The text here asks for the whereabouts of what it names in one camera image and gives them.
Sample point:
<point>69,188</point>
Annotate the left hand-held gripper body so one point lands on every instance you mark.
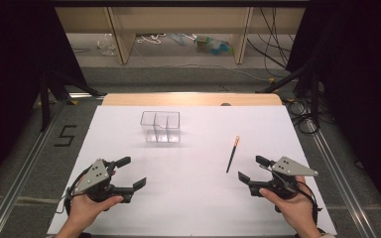
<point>94,175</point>

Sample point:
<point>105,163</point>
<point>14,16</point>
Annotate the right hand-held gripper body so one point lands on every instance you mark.
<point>289,167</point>

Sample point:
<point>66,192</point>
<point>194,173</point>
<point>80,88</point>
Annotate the black pencil with orange end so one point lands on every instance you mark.
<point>232,157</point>

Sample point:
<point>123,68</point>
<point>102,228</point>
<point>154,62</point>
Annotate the clear plastic divided organizer box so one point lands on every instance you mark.
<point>160,127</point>

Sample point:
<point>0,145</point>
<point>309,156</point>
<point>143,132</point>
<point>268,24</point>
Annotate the person's left hand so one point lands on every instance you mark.
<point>82,210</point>

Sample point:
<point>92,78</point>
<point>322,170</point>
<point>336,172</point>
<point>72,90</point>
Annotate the person's right hand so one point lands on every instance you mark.
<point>297,210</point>

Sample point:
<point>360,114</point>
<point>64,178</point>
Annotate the white paper sheet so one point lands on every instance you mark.
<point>185,198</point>

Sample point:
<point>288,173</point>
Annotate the black metal stand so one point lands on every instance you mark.
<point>46,99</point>
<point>314,95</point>

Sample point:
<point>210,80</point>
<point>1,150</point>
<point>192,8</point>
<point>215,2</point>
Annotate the light wooden table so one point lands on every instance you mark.
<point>185,99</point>

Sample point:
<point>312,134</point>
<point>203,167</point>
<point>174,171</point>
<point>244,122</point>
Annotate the black curtain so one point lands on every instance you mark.
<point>360,82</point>
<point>10,82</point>

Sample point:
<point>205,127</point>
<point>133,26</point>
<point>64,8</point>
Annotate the colourful plastic bag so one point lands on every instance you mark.
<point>215,45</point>

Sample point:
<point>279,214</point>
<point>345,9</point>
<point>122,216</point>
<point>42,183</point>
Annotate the metal floor rail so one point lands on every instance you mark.
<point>340,185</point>
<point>23,178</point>

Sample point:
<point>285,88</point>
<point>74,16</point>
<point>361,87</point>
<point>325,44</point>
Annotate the light wooden shelf frame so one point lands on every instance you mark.
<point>178,20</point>

